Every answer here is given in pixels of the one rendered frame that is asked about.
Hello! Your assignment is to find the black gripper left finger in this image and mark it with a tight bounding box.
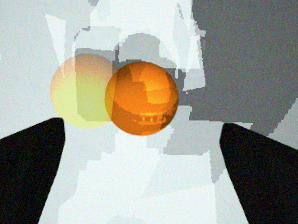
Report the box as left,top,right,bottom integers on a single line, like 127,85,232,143
0,117,65,224

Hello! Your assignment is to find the orange ball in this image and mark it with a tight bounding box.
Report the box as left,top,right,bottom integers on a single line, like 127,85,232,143
110,61,180,136

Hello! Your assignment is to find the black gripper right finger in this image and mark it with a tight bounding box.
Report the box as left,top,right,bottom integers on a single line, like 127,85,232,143
220,123,298,224

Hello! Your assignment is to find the translucent pale yellow sphere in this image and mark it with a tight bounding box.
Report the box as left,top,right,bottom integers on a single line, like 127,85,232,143
51,53,118,128

